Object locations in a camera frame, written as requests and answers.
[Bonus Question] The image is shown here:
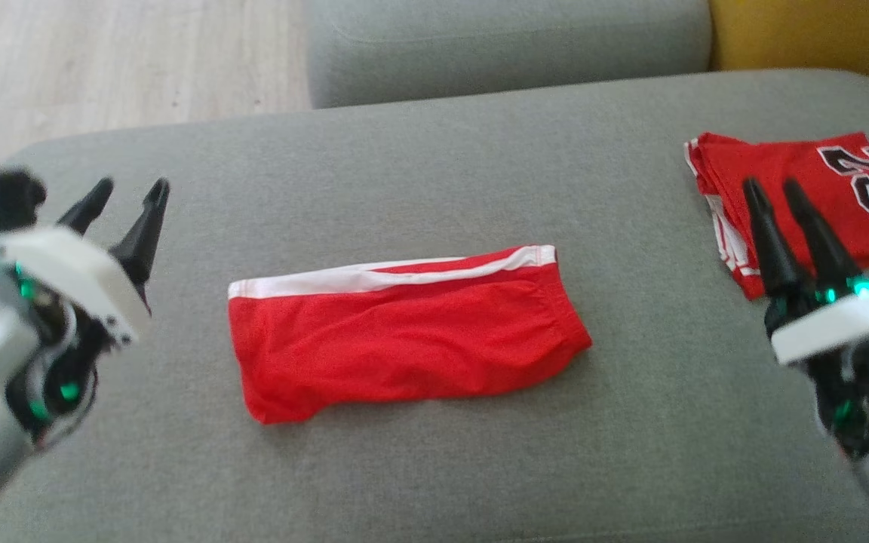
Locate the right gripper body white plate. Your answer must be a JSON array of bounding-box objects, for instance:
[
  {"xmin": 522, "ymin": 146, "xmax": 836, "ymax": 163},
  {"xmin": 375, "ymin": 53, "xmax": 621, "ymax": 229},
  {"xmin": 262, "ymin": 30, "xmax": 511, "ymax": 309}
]
[{"xmin": 763, "ymin": 275, "xmax": 869, "ymax": 458}]

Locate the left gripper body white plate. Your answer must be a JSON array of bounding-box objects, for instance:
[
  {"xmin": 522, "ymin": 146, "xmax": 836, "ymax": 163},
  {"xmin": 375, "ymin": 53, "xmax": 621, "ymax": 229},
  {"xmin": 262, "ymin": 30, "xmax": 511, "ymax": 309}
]
[{"xmin": 0, "ymin": 225, "xmax": 153, "ymax": 446}]

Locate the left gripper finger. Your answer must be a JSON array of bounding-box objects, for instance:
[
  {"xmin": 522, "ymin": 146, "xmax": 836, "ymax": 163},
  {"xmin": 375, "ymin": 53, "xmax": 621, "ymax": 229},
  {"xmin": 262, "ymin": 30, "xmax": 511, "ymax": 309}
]
[
  {"xmin": 109, "ymin": 177, "xmax": 171, "ymax": 289},
  {"xmin": 57, "ymin": 176, "xmax": 115, "ymax": 235}
]

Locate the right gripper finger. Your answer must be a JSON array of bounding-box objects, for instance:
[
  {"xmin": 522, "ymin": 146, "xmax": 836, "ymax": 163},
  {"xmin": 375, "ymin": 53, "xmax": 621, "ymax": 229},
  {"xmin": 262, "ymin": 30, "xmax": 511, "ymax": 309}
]
[
  {"xmin": 741, "ymin": 177, "xmax": 809, "ymax": 300},
  {"xmin": 782, "ymin": 178, "xmax": 866, "ymax": 286}
]

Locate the red jersey with number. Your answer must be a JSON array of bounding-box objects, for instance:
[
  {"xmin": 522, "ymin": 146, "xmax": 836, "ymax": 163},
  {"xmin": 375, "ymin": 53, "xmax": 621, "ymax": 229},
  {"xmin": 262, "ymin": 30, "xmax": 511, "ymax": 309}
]
[{"xmin": 683, "ymin": 131, "xmax": 869, "ymax": 302}]

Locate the red shorts white stripe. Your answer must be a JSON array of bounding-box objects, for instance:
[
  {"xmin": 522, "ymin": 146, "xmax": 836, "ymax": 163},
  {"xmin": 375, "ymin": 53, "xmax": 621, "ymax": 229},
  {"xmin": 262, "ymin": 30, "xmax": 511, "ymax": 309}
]
[{"xmin": 226, "ymin": 244, "xmax": 594, "ymax": 425}]

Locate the yellow sofa back cushion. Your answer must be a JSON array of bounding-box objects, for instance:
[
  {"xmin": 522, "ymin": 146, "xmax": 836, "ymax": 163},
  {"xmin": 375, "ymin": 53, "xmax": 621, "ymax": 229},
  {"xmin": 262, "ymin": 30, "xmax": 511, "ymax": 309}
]
[{"xmin": 708, "ymin": 0, "xmax": 869, "ymax": 108}]

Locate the yellow and grey sofa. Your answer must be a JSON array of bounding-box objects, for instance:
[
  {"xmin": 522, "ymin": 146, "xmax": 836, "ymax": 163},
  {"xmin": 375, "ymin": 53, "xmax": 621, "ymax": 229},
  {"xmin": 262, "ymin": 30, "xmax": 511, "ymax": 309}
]
[{"xmin": 0, "ymin": 69, "xmax": 869, "ymax": 543}]

